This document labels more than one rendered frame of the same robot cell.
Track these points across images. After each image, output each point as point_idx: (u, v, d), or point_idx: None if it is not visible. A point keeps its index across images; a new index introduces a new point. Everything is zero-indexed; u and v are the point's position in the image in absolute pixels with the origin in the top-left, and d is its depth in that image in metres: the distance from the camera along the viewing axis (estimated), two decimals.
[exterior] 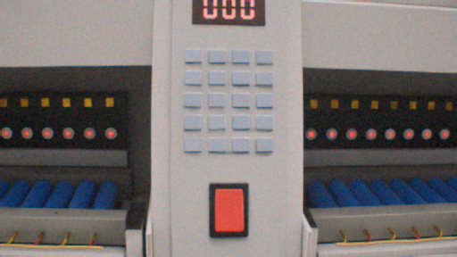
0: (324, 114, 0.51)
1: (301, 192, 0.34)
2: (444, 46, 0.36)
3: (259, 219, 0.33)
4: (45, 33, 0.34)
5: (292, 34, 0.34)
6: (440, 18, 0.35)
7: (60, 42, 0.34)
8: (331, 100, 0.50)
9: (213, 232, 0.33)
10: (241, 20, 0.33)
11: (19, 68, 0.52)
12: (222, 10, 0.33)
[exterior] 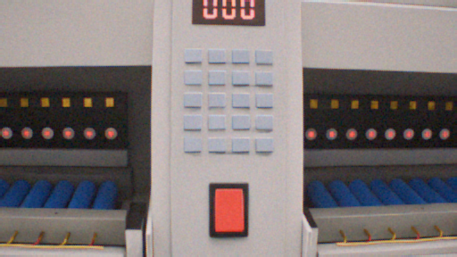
0: (324, 114, 0.51)
1: (301, 192, 0.34)
2: (444, 46, 0.36)
3: (259, 219, 0.33)
4: (45, 33, 0.34)
5: (292, 34, 0.34)
6: (440, 18, 0.35)
7: (60, 42, 0.34)
8: (331, 100, 0.50)
9: (213, 232, 0.33)
10: (241, 20, 0.33)
11: (19, 68, 0.52)
12: (222, 10, 0.33)
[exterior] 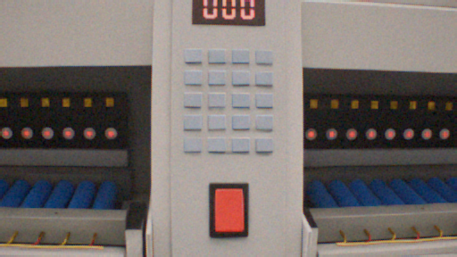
0: (324, 114, 0.51)
1: (301, 192, 0.34)
2: (444, 46, 0.36)
3: (259, 219, 0.33)
4: (45, 33, 0.34)
5: (292, 34, 0.34)
6: (440, 18, 0.35)
7: (60, 42, 0.34)
8: (331, 100, 0.50)
9: (213, 232, 0.33)
10: (241, 20, 0.33)
11: (19, 68, 0.52)
12: (222, 10, 0.33)
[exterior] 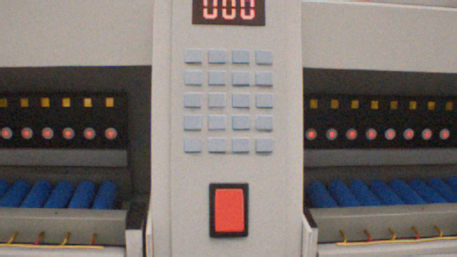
0: (324, 114, 0.51)
1: (301, 192, 0.34)
2: (444, 46, 0.36)
3: (259, 219, 0.33)
4: (45, 33, 0.34)
5: (292, 34, 0.34)
6: (440, 18, 0.35)
7: (60, 42, 0.34)
8: (331, 100, 0.50)
9: (213, 232, 0.33)
10: (241, 20, 0.33)
11: (19, 68, 0.52)
12: (222, 10, 0.33)
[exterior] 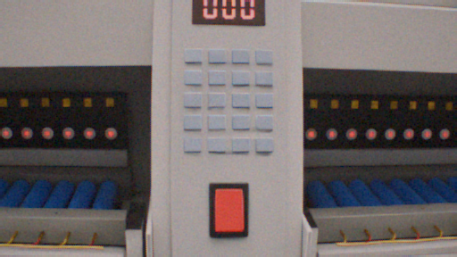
0: (324, 114, 0.51)
1: (301, 192, 0.34)
2: (444, 46, 0.36)
3: (259, 219, 0.33)
4: (45, 33, 0.34)
5: (292, 34, 0.34)
6: (440, 18, 0.35)
7: (60, 42, 0.34)
8: (331, 100, 0.50)
9: (213, 232, 0.33)
10: (241, 20, 0.33)
11: (19, 68, 0.52)
12: (222, 10, 0.33)
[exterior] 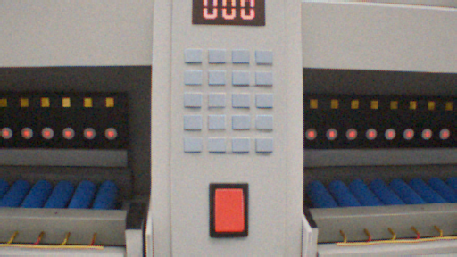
0: (324, 114, 0.51)
1: (301, 192, 0.34)
2: (444, 46, 0.36)
3: (259, 219, 0.33)
4: (45, 33, 0.34)
5: (292, 34, 0.34)
6: (440, 18, 0.35)
7: (60, 42, 0.34)
8: (331, 100, 0.50)
9: (213, 232, 0.33)
10: (241, 20, 0.33)
11: (19, 68, 0.52)
12: (222, 10, 0.33)
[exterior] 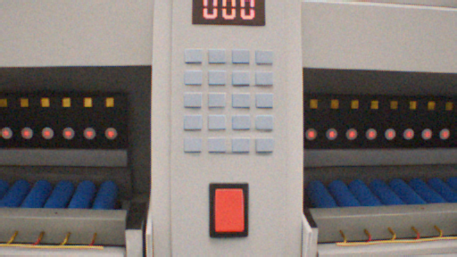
0: (324, 114, 0.51)
1: (301, 192, 0.34)
2: (444, 46, 0.36)
3: (259, 219, 0.33)
4: (45, 33, 0.34)
5: (292, 34, 0.34)
6: (440, 18, 0.35)
7: (60, 42, 0.34)
8: (331, 100, 0.50)
9: (213, 232, 0.33)
10: (241, 20, 0.33)
11: (19, 68, 0.52)
12: (222, 10, 0.33)
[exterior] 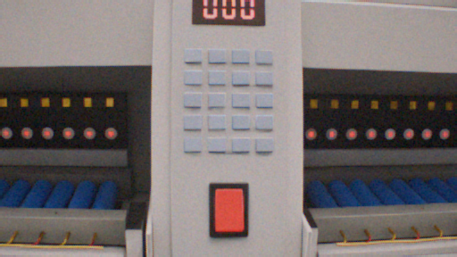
0: (324, 114, 0.51)
1: (301, 192, 0.34)
2: (444, 46, 0.36)
3: (259, 219, 0.33)
4: (45, 33, 0.34)
5: (292, 34, 0.34)
6: (440, 18, 0.35)
7: (60, 42, 0.34)
8: (331, 100, 0.50)
9: (213, 232, 0.33)
10: (241, 20, 0.33)
11: (19, 68, 0.52)
12: (222, 10, 0.33)
